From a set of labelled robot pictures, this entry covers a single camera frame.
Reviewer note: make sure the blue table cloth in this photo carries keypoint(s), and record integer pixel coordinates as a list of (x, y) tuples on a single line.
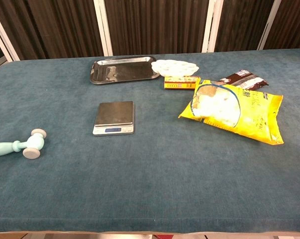
[(149, 174)]

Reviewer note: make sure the brown white snack packet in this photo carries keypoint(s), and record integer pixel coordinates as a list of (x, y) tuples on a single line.
[(246, 79)]

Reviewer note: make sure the white plastic palette dish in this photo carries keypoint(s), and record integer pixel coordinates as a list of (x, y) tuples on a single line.
[(174, 67)]

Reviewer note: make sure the stainless steel tray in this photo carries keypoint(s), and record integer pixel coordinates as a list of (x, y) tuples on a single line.
[(123, 69)]

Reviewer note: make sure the digital kitchen scale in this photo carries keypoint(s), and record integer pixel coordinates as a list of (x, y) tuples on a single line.
[(114, 114)]

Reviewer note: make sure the white framed folding screen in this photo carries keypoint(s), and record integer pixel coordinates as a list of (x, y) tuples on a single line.
[(149, 25)]

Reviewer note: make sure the mint green massage roller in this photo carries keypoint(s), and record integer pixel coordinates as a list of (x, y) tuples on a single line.
[(32, 143)]

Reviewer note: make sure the yellow red small box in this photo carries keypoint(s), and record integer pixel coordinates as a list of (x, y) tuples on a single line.
[(180, 83)]

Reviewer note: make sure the yellow snack bag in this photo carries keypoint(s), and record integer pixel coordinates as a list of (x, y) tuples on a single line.
[(239, 109)]

